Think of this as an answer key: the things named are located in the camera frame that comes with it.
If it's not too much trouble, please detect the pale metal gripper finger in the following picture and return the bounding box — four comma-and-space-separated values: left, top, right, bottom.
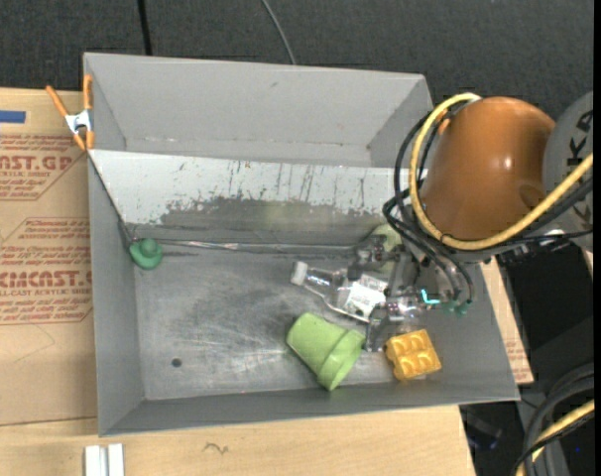
347, 246, 397, 280
363, 301, 404, 354

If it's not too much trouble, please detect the light green plastic cup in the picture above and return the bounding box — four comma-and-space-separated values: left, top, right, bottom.
285, 311, 368, 393

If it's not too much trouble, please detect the pale green ball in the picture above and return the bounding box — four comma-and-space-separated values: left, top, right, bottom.
370, 222, 404, 253

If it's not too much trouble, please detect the yellow toy brick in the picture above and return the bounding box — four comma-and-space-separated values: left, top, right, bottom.
383, 328, 443, 382

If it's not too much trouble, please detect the brown cardboard board, red print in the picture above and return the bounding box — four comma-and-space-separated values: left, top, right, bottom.
0, 85, 536, 428

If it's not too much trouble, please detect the grey metal bin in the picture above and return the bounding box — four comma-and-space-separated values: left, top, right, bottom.
81, 51, 523, 438

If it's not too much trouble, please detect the clear plastic bottle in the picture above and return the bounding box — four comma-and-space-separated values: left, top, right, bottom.
290, 260, 392, 324

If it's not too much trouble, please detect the small green toy stopper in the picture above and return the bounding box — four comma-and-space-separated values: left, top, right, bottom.
128, 237, 165, 271

